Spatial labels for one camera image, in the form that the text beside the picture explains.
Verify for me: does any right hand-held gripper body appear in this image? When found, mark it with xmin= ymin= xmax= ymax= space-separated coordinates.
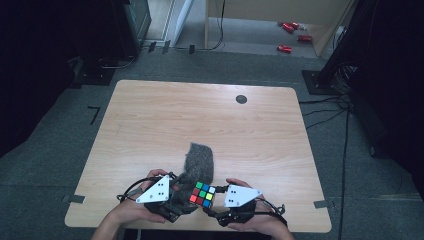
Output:
xmin=218 ymin=185 xmax=263 ymax=228

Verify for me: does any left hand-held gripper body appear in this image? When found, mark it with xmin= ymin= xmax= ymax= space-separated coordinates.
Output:
xmin=135 ymin=174 xmax=178 ymax=224

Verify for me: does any multicoloured puzzle cube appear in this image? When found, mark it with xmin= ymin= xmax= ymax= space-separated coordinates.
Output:
xmin=189 ymin=180 xmax=216 ymax=210

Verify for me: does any grey fuzzy cloth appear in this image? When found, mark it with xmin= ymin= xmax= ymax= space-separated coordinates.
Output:
xmin=169 ymin=142 xmax=215 ymax=216

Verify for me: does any person's left hand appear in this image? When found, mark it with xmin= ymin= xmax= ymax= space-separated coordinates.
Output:
xmin=108 ymin=168 xmax=169 ymax=228

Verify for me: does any black metal stand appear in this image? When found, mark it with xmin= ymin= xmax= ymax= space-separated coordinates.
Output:
xmin=301 ymin=0 xmax=381 ymax=96

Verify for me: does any white panel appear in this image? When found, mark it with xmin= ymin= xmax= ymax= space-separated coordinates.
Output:
xmin=171 ymin=0 xmax=196 ymax=46

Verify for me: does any black cabinet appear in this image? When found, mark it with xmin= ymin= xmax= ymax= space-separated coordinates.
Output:
xmin=111 ymin=0 xmax=153 ymax=59

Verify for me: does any dark curtain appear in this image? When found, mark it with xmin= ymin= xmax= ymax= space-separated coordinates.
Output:
xmin=0 ymin=0 xmax=116 ymax=158
xmin=349 ymin=0 xmax=424 ymax=201

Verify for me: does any left hand-held gripper cable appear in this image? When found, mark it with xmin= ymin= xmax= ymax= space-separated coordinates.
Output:
xmin=116 ymin=176 xmax=158 ymax=204

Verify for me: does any hand-held gripper cable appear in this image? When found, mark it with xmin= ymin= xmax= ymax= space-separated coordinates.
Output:
xmin=254 ymin=198 xmax=288 ymax=226
xmin=116 ymin=176 xmax=158 ymax=204

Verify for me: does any right hand-held gripper cable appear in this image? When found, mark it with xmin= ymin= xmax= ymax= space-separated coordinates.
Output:
xmin=254 ymin=198 xmax=288 ymax=226

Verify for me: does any long black floor cable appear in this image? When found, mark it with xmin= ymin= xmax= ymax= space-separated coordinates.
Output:
xmin=337 ymin=105 xmax=352 ymax=240

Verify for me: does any black coiled cable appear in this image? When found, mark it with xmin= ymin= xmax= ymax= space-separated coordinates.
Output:
xmin=98 ymin=54 xmax=138 ymax=70

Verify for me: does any black stand base plate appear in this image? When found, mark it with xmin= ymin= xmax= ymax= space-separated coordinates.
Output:
xmin=71 ymin=61 xmax=117 ymax=87

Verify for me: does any bundle of cables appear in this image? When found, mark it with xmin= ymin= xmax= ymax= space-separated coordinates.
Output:
xmin=331 ymin=63 xmax=358 ymax=95

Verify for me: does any black hanging cable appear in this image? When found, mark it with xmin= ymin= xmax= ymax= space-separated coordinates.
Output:
xmin=191 ymin=0 xmax=226 ymax=52

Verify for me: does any light wooden desk frame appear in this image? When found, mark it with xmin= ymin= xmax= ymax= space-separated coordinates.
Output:
xmin=203 ymin=0 xmax=354 ymax=58

